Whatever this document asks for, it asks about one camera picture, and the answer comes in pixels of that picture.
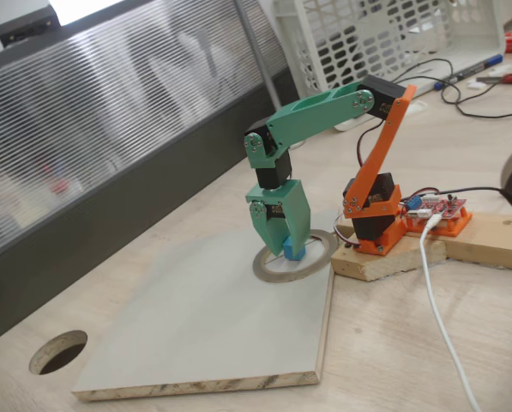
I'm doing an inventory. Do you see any blue cube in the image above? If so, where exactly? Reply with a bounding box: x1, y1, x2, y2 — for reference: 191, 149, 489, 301
282, 235, 306, 262

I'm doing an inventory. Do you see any wooden base block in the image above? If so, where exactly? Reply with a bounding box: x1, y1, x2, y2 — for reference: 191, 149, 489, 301
330, 222, 449, 282

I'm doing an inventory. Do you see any red controller board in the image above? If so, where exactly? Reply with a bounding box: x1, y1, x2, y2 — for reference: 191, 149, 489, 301
403, 194, 469, 221

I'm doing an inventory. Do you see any orange controller board holder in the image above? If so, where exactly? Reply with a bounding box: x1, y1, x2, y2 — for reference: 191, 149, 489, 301
402, 204, 473, 238

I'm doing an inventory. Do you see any frosted glass desk partition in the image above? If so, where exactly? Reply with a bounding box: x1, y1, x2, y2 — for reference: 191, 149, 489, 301
0, 0, 302, 351

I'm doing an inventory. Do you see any long wooden plank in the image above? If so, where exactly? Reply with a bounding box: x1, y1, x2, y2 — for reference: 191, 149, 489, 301
442, 209, 512, 274

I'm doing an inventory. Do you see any blue marker pen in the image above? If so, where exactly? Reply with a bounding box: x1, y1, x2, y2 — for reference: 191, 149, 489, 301
434, 53, 503, 92

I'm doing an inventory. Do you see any white plastic crate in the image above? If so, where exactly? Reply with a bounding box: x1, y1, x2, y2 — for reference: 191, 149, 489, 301
272, 0, 508, 106

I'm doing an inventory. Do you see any black box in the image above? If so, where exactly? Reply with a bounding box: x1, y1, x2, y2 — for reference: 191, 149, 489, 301
0, 4, 62, 47

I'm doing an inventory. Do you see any grey ring of tape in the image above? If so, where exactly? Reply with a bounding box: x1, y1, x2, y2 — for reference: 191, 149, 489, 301
252, 228, 338, 283

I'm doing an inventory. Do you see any white USB cable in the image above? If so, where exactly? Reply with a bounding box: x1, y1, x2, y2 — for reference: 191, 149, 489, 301
418, 214, 484, 412

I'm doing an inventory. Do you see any thick black cable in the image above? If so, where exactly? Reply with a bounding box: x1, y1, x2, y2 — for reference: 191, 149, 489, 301
442, 185, 512, 214

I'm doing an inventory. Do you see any thin black cable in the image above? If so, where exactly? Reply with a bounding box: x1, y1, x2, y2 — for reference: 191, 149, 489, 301
392, 58, 456, 89
441, 70, 512, 120

